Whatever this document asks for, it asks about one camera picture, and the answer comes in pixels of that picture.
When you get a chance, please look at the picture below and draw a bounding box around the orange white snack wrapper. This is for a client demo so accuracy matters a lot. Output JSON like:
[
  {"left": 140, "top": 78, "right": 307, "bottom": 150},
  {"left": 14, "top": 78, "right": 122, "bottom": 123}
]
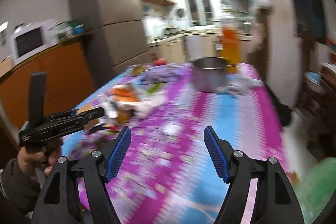
[{"left": 111, "top": 84, "right": 139, "bottom": 124}]

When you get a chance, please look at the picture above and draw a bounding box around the white cloth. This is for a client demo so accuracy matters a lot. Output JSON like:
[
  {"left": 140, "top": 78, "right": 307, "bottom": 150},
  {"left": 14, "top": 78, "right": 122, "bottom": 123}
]
[{"left": 134, "top": 94, "right": 167, "bottom": 119}]

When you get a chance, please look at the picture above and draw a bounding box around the clear plastic lid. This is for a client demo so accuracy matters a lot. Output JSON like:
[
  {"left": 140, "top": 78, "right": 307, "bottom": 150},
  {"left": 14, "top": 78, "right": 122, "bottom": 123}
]
[{"left": 163, "top": 123, "right": 181, "bottom": 136}]

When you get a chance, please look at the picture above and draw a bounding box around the person's left forearm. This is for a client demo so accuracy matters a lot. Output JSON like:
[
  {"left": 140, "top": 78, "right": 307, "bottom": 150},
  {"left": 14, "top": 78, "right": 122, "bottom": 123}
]
[{"left": 1, "top": 159, "right": 41, "bottom": 223}]

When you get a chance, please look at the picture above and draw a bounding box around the green lined trash bucket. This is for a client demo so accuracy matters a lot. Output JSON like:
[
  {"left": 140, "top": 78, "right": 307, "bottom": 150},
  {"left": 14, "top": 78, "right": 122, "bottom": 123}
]
[{"left": 294, "top": 157, "right": 335, "bottom": 223}]

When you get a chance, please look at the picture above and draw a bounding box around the person's left hand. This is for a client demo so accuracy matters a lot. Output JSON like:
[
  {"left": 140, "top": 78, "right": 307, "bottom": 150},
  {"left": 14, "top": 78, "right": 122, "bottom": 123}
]
[{"left": 17, "top": 139, "right": 63, "bottom": 179}]

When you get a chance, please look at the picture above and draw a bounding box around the phone on left gripper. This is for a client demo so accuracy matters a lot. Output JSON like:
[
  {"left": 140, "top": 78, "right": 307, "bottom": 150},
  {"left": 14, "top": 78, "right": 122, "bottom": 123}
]
[{"left": 28, "top": 72, "right": 47, "bottom": 129}]

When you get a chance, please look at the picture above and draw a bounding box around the orange wooden cabinet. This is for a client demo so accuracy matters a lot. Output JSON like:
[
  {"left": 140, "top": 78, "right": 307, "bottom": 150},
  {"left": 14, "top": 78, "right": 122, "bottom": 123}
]
[{"left": 0, "top": 35, "right": 96, "bottom": 130}]

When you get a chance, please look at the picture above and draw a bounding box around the white microwave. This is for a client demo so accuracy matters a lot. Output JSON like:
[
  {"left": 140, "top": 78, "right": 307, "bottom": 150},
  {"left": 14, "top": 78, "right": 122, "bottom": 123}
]
[{"left": 10, "top": 19, "right": 59, "bottom": 65}]

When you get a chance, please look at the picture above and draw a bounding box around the bread in plastic bag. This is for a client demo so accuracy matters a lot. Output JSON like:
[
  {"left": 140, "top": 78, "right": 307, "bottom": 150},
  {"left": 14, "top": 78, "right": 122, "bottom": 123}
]
[{"left": 132, "top": 65, "right": 146, "bottom": 76}]

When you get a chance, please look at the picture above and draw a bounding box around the black cloth on floor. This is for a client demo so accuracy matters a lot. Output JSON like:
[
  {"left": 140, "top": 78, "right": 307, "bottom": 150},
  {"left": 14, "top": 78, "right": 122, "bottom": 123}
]
[{"left": 265, "top": 84, "right": 293, "bottom": 133}]

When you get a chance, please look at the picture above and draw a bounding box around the floral purple tablecloth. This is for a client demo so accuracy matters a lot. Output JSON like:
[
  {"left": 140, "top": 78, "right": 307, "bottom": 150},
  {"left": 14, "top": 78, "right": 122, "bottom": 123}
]
[{"left": 61, "top": 62, "right": 292, "bottom": 224}]

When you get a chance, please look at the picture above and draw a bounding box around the purple snack bag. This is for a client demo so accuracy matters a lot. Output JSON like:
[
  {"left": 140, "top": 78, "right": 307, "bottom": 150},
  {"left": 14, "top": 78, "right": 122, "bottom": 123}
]
[{"left": 138, "top": 65, "right": 183, "bottom": 85}]

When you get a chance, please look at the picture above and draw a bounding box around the red apple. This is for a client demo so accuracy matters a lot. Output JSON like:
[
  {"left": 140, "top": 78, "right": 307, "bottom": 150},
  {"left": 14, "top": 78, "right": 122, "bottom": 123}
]
[{"left": 152, "top": 58, "right": 167, "bottom": 66}]

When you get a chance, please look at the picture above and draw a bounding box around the grey glove beside pot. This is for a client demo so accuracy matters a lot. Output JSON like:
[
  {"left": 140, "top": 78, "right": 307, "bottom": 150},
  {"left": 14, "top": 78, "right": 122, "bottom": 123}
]
[{"left": 217, "top": 76, "right": 264, "bottom": 96}]

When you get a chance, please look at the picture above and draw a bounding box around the grey refrigerator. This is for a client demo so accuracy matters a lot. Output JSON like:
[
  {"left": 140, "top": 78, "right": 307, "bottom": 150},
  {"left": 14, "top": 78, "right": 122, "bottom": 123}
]
[{"left": 68, "top": 0, "right": 151, "bottom": 86}]

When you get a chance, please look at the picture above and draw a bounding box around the blue basin on chair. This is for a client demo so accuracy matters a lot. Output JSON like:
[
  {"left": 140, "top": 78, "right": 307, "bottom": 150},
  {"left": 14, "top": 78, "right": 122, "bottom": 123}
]
[{"left": 305, "top": 72, "right": 323, "bottom": 94}]

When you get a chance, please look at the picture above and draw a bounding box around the steel pot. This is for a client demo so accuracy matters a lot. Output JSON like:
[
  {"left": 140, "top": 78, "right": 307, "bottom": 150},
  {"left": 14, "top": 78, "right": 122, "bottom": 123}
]
[{"left": 191, "top": 57, "right": 228, "bottom": 93}]

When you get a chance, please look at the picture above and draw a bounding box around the orange juice bottle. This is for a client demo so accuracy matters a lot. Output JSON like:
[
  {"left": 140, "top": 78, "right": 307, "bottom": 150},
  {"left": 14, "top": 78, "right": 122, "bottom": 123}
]
[{"left": 220, "top": 23, "right": 240, "bottom": 74}]

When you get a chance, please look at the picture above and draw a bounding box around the dark blue window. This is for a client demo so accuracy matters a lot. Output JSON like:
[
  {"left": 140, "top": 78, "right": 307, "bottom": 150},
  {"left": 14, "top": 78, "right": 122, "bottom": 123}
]
[{"left": 293, "top": 0, "right": 326, "bottom": 44}]

